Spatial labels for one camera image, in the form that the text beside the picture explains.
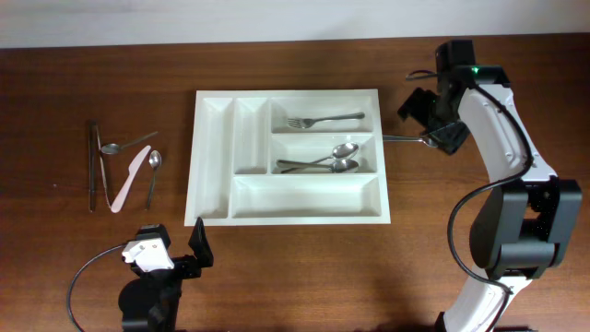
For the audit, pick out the large steel spoon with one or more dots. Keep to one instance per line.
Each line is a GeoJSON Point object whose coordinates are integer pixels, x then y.
{"type": "Point", "coordinates": [337, 166]}

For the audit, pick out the pink plastic knife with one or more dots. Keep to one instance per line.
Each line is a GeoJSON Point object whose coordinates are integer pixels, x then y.
{"type": "Point", "coordinates": [133, 168]}

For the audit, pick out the steel fork diagonal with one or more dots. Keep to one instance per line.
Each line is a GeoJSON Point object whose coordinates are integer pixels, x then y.
{"type": "Point", "coordinates": [306, 123]}

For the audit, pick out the white plastic cutlery tray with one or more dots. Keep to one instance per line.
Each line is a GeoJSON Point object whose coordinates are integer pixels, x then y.
{"type": "Point", "coordinates": [239, 135]}

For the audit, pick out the steel kitchen tongs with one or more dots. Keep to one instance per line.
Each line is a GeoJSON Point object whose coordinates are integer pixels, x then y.
{"type": "Point", "coordinates": [93, 155]}

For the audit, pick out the small steel teaspoon upright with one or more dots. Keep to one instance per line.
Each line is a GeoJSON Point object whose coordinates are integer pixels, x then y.
{"type": "Point", "coordinates": [155, 161]}

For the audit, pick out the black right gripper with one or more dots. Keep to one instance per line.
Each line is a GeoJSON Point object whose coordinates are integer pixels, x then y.
{"type": "Point", "coordinates": [446, 137]}

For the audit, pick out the small steel teaspoon angled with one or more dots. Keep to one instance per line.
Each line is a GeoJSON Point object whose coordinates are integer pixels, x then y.
{"type": "Point", "coordinates": [112, 149]}

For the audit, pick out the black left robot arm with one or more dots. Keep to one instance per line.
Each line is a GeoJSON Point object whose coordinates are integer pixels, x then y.
{"type": "Point", "coordinates": [150, 302]}

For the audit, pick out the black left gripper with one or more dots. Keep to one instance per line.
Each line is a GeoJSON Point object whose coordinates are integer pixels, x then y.
{"type": "Point", "coordinates": [199, 243]}

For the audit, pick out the steel fork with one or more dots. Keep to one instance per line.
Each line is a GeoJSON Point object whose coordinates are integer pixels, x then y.
{"type": "Point", "coordinates": [424, 140]}

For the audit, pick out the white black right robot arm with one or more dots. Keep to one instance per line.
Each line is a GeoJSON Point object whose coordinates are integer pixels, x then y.
{"type": "Point", "coordinates": [508, 232]}

